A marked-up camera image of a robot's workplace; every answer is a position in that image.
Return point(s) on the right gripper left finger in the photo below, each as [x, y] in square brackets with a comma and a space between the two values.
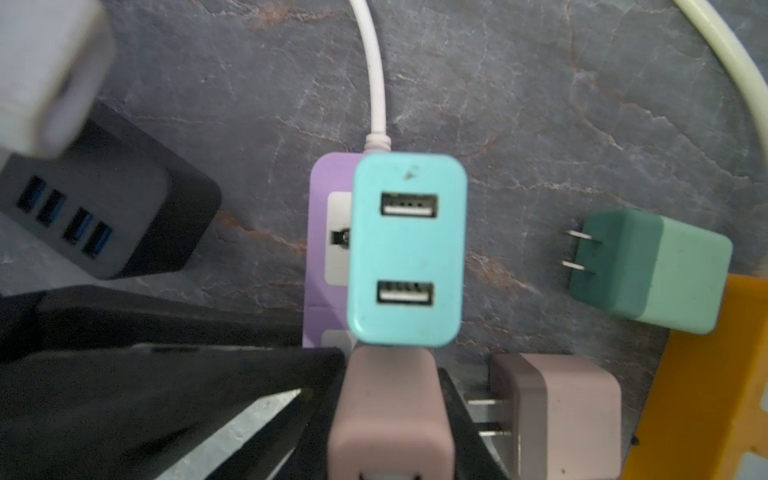
[292, 443]

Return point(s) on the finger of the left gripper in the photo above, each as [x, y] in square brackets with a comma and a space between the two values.
[105, 384]

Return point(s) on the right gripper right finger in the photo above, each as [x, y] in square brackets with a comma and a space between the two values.
[472, 458]

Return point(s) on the green plug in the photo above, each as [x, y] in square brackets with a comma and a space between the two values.
[407, 249]
[650, 268]

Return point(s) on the black power strip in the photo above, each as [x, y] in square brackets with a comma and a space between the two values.
[117, 203]

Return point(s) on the orange power strip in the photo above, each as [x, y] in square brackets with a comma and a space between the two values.
[706, 414]

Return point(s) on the pink plug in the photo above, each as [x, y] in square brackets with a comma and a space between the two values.
[391, 419]
[552, 416]

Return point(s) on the purple power strip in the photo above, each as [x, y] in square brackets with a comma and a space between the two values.
[327, 256]

